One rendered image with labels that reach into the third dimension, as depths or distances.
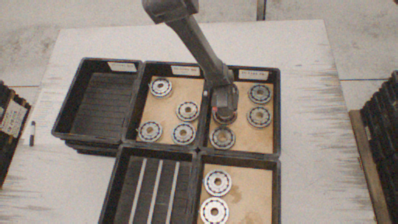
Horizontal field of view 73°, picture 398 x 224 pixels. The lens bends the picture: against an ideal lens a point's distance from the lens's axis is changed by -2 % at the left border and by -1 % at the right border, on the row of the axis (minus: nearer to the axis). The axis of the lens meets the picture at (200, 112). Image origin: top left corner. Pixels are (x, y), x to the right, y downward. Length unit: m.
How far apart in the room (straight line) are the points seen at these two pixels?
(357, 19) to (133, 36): 2.07
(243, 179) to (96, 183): 0.65
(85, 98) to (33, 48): 1.80
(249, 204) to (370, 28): 2.23
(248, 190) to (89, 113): 0.77
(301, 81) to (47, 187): 1.31
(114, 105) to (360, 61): 2.04
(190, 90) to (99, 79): 0.45
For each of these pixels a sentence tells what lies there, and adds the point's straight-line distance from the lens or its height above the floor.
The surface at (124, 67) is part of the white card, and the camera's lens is 1.33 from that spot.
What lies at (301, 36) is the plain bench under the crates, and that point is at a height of 0.70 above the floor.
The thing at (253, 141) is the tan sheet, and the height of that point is 0.83.
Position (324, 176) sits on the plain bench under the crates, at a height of 0.70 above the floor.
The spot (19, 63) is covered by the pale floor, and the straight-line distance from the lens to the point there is 3.08.
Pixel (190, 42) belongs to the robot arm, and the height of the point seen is 1.35.
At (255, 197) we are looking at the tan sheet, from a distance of 1.07.
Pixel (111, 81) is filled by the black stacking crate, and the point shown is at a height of 0.83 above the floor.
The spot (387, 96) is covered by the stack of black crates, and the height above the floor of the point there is 0.48.
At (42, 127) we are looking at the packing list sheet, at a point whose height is 0.70.
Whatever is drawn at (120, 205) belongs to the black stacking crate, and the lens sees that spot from 1.13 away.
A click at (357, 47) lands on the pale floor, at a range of 2.75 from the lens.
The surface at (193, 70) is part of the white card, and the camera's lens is 1.23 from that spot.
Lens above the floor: 1.87
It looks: 61 degrees down
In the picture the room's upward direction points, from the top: 9 degrees counter-clockwise
